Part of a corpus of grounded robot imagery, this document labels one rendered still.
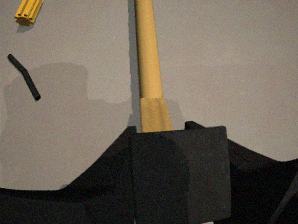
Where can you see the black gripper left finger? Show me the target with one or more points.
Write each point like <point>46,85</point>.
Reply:
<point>100,195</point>

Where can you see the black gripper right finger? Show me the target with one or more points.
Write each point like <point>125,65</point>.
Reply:
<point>260,186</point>

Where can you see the yellow-handled screwdriver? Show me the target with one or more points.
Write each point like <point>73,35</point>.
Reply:
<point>27,12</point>

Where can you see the long-handled scraper with wooden pole and dark square blade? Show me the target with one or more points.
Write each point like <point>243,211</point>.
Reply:
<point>179,176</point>

